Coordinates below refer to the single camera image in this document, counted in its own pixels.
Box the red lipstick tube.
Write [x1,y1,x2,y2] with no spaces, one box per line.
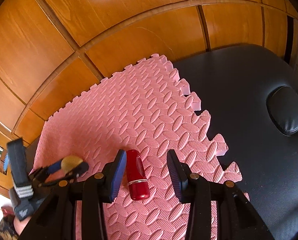
[126,150,150,201]

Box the beige oval soap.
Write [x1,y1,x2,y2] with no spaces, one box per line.
[60,155,83,174]

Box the pink foam puzzle mat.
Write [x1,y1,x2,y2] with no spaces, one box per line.
[33,54,242,239]

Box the black face-hole cushion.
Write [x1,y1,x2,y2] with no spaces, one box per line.
[266,86,298,136]

